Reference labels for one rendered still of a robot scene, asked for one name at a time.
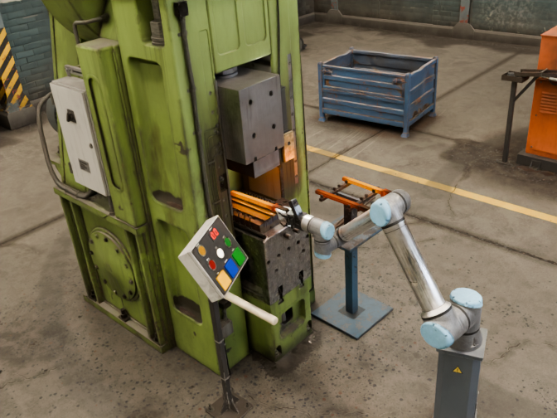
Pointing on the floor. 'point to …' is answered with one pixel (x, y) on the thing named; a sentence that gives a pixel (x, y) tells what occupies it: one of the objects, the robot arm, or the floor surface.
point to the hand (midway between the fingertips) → (278, 207)
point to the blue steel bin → (378, 87)
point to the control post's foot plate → (220, 409)
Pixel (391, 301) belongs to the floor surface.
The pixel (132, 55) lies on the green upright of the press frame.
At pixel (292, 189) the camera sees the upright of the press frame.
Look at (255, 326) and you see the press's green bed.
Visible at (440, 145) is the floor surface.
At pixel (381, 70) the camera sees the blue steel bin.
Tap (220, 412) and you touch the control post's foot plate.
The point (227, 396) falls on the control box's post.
